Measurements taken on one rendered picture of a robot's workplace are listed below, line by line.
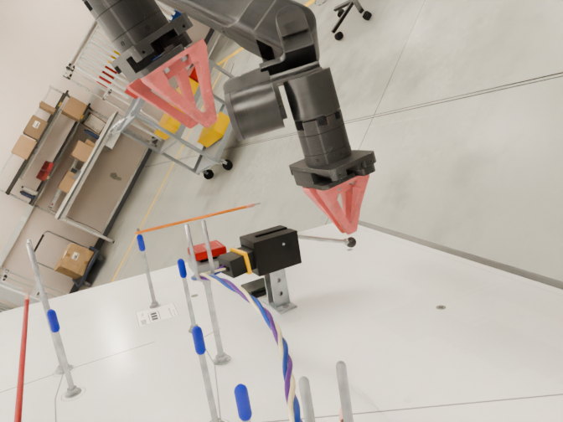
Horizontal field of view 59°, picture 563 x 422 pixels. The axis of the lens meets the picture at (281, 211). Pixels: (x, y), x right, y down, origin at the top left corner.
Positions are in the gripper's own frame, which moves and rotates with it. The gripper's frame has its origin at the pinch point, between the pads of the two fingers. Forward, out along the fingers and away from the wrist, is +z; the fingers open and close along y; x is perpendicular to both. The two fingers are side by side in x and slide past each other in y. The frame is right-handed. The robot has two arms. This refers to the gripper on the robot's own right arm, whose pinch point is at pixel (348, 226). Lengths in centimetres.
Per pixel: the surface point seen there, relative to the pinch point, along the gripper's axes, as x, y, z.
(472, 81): 151, -113, 14
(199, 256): -14.9, -18.5, 1.7
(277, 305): -12.8, 1.3, 4.4
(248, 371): -21.2, 11.3, 3.5
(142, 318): -26.5, -9.3, 2.6
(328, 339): -12.6, 11.6, 4.9
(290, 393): -23.9, 29.4, -5.9
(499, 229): 98, -64, 56
